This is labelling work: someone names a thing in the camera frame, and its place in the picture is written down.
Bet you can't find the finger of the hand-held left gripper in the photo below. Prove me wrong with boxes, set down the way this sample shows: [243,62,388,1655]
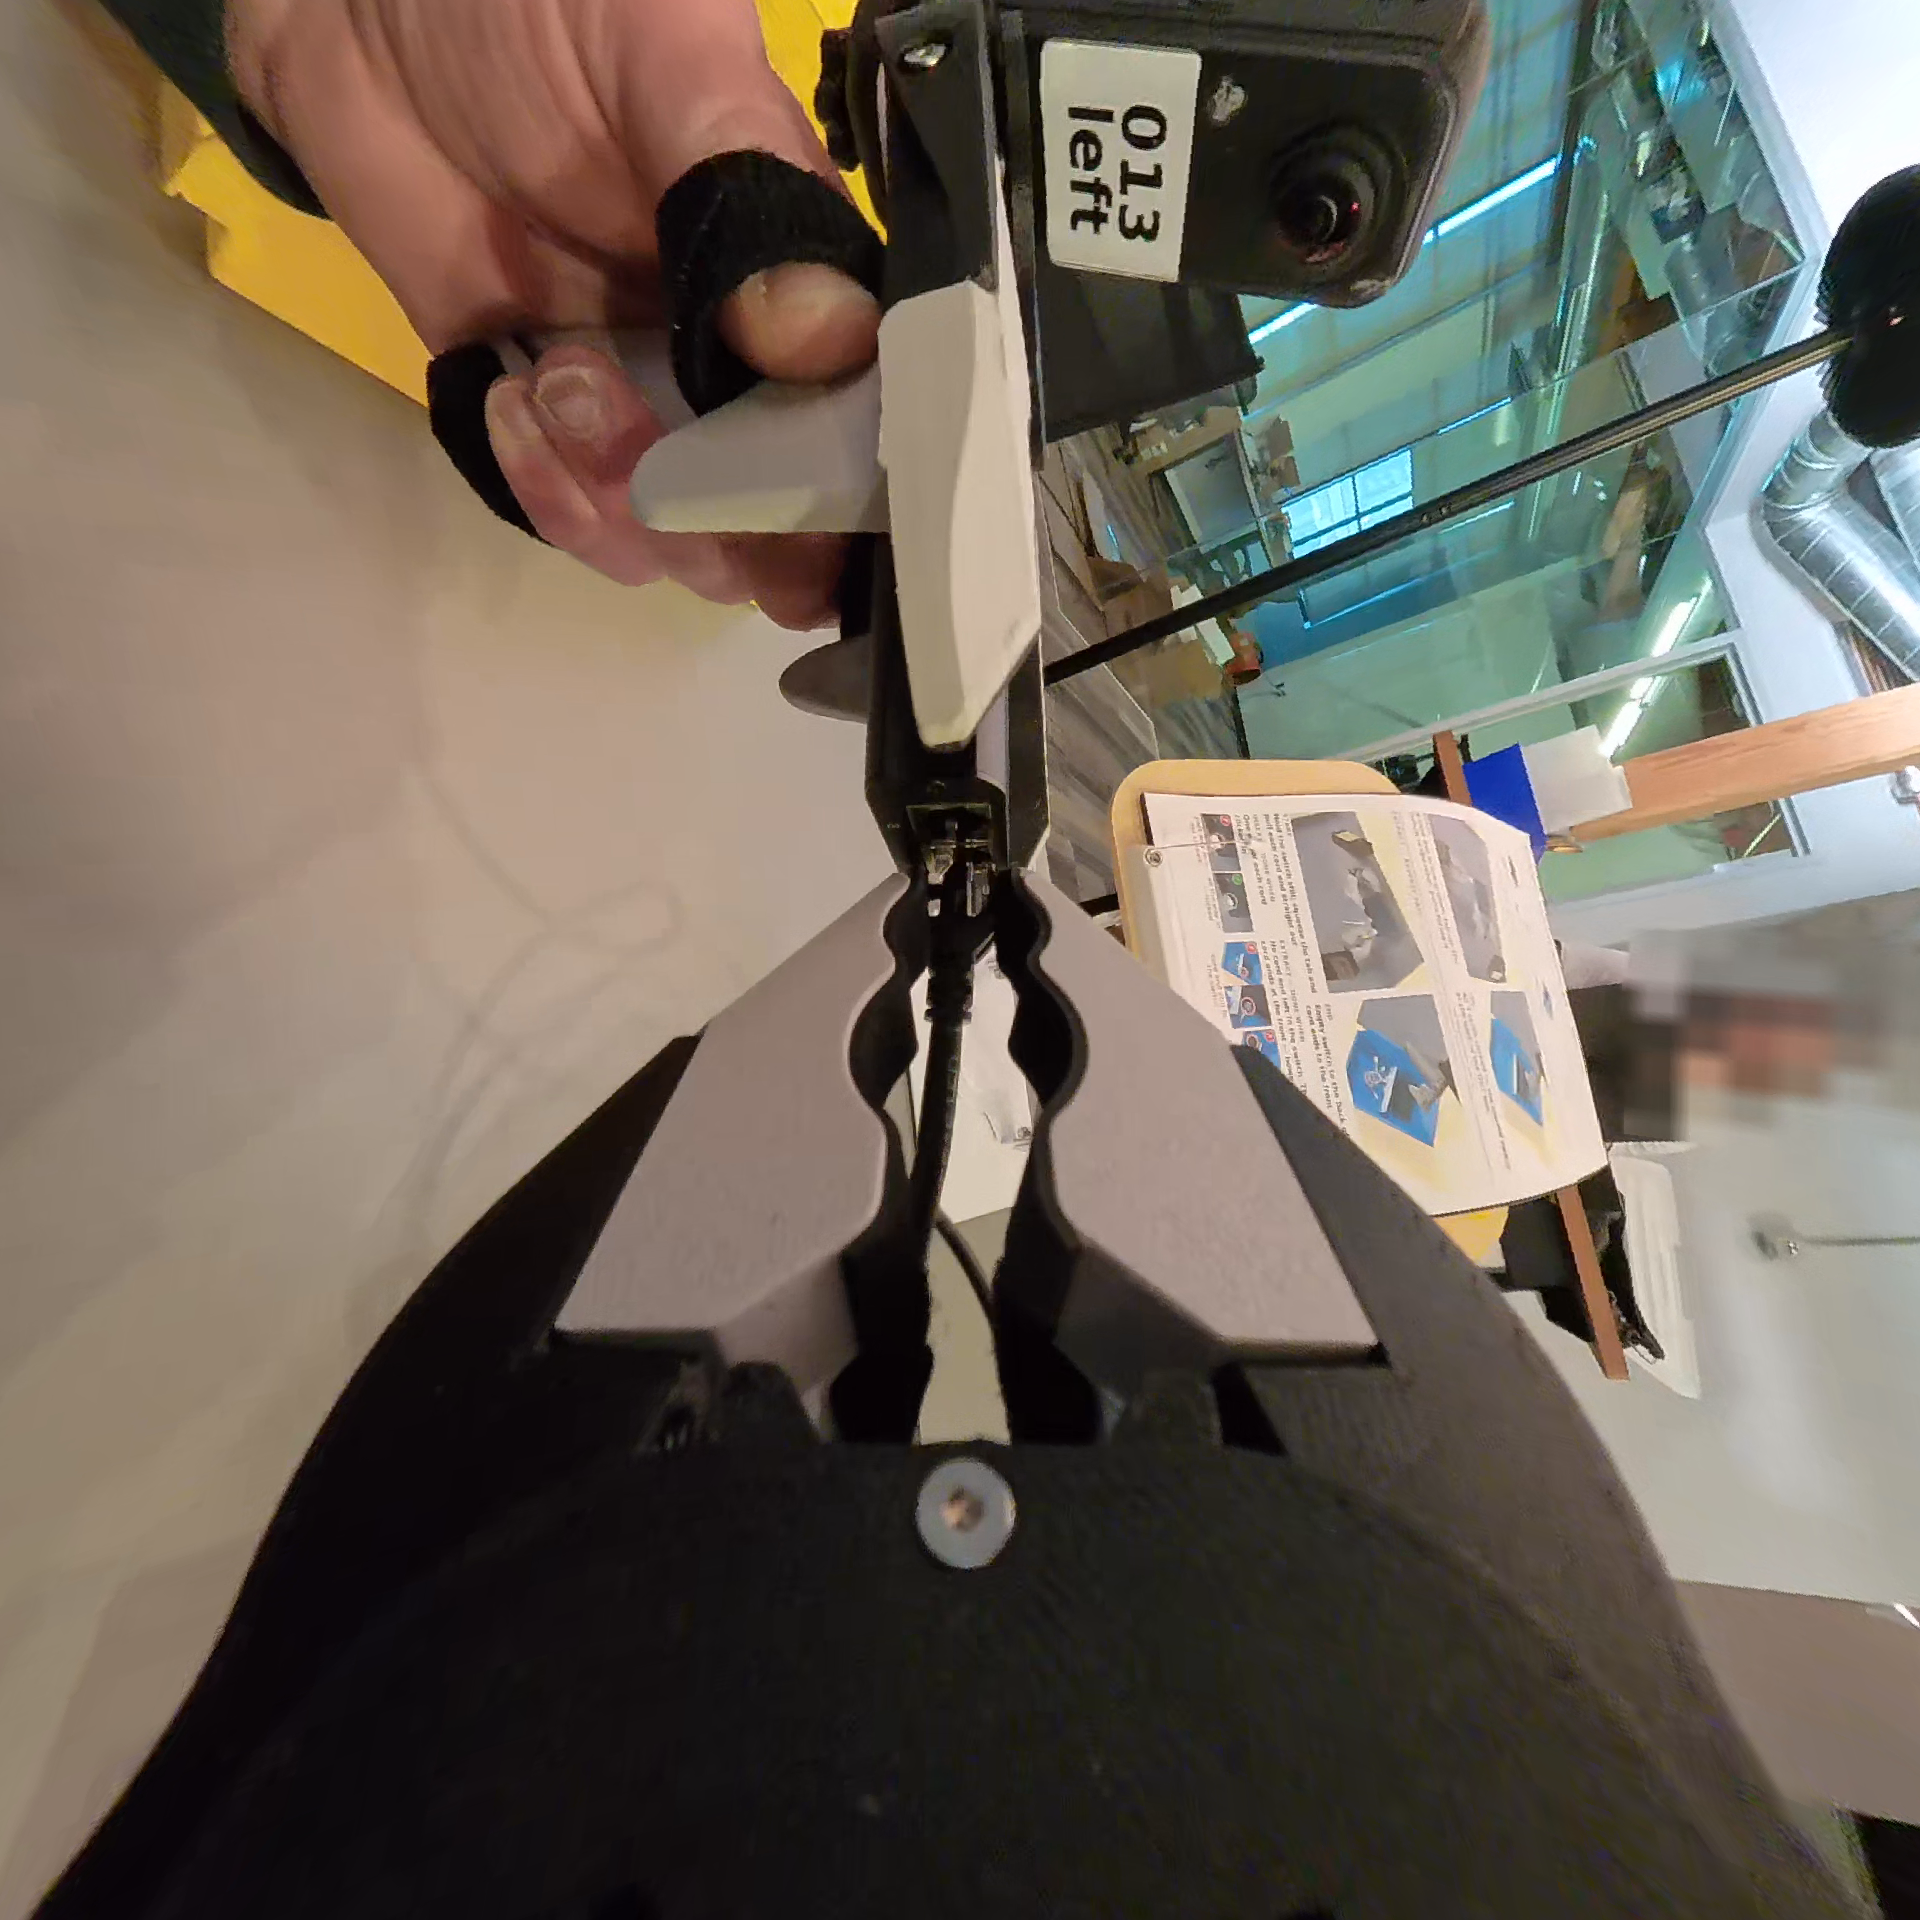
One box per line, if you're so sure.
[863,280,1051,872]

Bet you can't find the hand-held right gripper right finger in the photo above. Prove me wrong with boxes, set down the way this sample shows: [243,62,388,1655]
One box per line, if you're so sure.
[991,885,1379,1360]

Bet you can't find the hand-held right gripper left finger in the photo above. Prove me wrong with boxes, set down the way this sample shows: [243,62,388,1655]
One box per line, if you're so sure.
[556,871,923,1344]

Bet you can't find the black ethernet cable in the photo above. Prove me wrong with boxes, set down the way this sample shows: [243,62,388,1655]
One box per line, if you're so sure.
[892,838,1010,1360]

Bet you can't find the yellow bin with black divider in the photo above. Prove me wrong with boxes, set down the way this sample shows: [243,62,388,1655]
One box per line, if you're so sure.
[157,0,881,407]

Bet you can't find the person's left hand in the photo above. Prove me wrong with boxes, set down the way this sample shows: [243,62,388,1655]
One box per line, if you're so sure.
[241,0,887,633]

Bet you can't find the instruction sheet on board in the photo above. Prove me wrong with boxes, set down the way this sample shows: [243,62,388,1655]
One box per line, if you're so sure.
[1113,757,1634,1384]

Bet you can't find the blue box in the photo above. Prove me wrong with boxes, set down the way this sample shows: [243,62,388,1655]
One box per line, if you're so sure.
[1464,744,1548,856]

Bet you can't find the white box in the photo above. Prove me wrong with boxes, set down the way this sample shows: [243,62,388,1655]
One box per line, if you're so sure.
[1530,725,1629,840]

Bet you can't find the white partition cabinet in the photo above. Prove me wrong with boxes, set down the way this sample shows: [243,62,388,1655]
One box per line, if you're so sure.
[1620,1111,1920,1614]

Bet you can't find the wooden beam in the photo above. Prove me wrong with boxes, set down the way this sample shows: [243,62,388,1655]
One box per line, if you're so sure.
[1431,681,1920,840]

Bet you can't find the silver ventilation ducts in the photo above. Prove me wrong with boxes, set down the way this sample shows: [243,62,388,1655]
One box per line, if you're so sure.
[1757,405,1920,682]

